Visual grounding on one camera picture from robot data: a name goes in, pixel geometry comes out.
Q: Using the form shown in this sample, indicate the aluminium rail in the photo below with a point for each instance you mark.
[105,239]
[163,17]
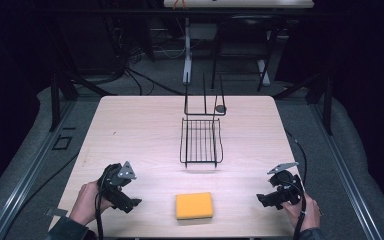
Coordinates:
[345,173]
[23,173]

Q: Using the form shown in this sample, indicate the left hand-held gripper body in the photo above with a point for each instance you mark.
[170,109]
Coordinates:
[120,178]

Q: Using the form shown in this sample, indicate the black metal frame stand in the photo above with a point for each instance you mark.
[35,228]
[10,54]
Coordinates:
[320,96]
[60,90]

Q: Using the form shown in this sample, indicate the person's left hand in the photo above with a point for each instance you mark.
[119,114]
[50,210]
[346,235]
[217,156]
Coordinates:
[88,201]

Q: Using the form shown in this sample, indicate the dark round disc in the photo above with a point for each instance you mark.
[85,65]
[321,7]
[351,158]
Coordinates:
[220,108]

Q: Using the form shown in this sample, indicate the person's right hand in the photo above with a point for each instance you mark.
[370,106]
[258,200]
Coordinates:
[305,213]

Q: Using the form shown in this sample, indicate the yellow sponge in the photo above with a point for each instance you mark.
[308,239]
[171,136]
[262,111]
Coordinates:
[194,205]

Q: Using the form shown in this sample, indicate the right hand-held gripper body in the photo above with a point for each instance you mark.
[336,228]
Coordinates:
[286,185]

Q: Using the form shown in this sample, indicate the white desk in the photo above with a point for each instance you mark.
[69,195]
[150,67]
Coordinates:
[240,3]

